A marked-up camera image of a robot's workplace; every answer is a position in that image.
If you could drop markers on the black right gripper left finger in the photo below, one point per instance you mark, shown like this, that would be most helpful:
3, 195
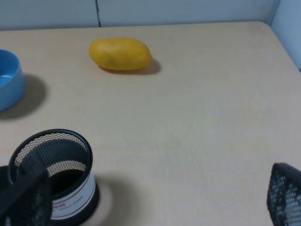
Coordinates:
28, 202

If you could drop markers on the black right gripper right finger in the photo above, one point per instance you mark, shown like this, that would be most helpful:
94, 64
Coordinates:
284, 195

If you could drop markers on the black mesh pen holder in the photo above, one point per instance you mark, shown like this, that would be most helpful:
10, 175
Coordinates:
67, 156

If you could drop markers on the blue plastic bowl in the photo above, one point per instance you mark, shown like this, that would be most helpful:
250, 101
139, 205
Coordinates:
12, 80

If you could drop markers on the yellow mango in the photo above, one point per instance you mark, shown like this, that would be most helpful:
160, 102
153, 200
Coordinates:
120, 54

